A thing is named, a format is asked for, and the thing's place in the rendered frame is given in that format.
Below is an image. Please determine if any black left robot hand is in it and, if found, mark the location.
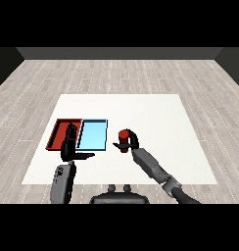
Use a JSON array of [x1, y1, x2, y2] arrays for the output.
[[60, 123, 96, 163]]

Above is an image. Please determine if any shallow red open box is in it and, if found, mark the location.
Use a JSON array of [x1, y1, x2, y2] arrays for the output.
[[45, 118, 84, 152]]

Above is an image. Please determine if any small red can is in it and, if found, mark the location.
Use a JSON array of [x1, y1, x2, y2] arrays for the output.
[[118, 128, 131, 154]]

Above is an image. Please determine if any dark grey robot body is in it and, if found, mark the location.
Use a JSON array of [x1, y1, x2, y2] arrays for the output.
[[89, 184, 151, 205]]

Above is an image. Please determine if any shallow light blue open box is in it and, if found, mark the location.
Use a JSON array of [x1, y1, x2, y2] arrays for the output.
[[75, 118, 109, 152]]

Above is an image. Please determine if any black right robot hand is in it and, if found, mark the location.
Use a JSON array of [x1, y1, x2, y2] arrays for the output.
[[112, 128, 140, 151]]

